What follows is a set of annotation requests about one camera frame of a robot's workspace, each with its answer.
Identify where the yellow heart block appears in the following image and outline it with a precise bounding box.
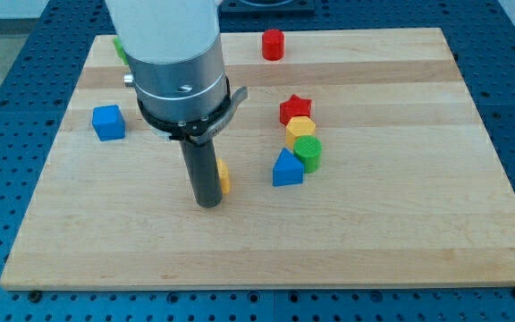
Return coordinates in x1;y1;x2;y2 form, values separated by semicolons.
216;158;231;195

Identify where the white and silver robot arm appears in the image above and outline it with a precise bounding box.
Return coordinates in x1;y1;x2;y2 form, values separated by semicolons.
106;0;248;145

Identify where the green block behind arm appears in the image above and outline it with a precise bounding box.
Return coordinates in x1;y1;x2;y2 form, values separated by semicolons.
113;37;128;65

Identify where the blue triangle block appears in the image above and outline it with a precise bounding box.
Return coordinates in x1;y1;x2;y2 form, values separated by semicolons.
272;148;305;187

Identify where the green cylinder block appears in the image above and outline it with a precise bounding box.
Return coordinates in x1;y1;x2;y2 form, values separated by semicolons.
293;135;323;174

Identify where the yellow hexagon block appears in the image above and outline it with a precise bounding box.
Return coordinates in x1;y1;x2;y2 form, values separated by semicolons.
285;116;317;149

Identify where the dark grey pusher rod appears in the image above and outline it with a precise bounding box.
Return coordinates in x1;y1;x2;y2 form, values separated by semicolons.
180;140;223;208

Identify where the red star block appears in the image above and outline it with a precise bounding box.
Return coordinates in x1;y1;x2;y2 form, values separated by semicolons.
279;94;313;125

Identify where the light wooden board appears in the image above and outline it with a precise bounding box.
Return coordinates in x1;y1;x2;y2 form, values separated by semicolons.
0;28;515;291

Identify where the red cylinder block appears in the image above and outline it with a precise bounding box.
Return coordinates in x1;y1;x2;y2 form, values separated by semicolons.
262;29;285;61

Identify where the blue cube block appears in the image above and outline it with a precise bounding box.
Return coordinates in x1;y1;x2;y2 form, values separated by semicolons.
92;105;126;141

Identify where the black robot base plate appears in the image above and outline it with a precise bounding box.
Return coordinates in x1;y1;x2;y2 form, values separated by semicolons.
220;0;317;13

